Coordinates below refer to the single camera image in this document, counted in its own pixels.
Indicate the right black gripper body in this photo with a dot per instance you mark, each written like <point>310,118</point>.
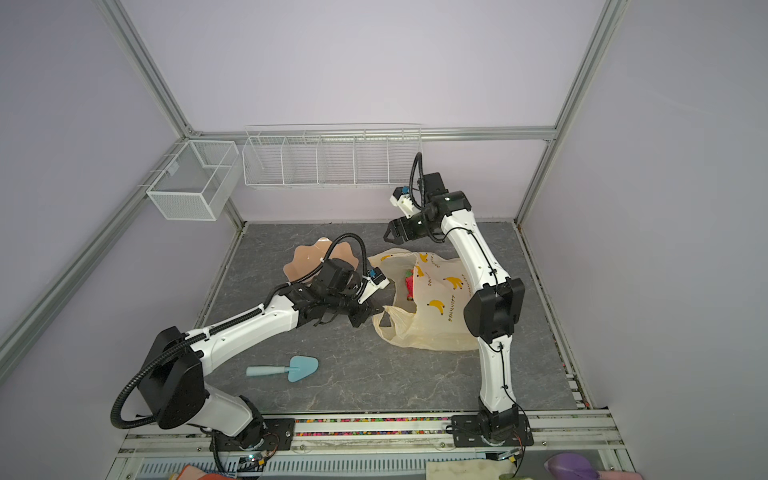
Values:
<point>417,229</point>

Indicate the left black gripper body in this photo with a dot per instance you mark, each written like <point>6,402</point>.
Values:
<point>346,303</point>

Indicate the pink wavy fruit plate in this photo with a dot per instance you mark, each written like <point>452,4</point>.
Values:
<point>307,257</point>

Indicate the banana print plastic bag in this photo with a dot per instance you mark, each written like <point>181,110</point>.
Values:
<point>434,320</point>

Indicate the pink dragon fruit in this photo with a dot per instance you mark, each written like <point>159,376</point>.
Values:
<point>409,280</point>

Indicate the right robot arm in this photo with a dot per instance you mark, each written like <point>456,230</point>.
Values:
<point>493,310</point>

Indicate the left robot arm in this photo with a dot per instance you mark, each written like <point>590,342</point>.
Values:
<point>170,389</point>

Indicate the light blue plastic spatula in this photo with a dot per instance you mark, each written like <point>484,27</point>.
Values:
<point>298,368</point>

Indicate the beige cloth at edge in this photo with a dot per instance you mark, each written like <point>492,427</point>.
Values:
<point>470,470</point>

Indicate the purple object at edge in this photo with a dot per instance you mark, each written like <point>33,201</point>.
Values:
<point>570,466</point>

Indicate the white wire shelf long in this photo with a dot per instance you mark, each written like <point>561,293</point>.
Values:
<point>324,155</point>

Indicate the white wire basket small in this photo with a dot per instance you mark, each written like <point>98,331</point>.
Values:
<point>198,181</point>

